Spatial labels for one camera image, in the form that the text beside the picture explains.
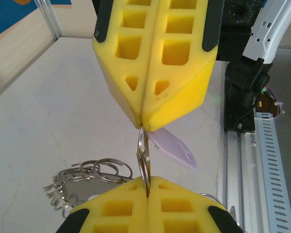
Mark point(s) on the blue floral wall panel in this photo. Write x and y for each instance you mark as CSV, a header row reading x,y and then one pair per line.
x,y
63,2

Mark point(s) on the aluminium corner post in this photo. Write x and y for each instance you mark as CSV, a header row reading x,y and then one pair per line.
x,y
49,19

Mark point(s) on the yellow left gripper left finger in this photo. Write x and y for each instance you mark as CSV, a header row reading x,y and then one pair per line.
x,y
116,208

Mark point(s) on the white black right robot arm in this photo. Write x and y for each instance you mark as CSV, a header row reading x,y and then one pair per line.
x,y
269,36

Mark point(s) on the aluminium frame rail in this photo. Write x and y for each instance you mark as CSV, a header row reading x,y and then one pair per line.
x,y
242,182

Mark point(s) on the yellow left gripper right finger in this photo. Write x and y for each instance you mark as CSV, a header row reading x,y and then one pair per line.
x,y
179,208

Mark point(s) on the blue panel orange circle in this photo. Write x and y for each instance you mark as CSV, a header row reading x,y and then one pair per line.
x,y
4,17

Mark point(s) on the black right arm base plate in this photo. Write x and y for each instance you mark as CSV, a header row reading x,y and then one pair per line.
x,y
232,126

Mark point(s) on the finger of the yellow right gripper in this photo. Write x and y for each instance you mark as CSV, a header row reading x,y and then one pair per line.
x,y
184,102
111,63

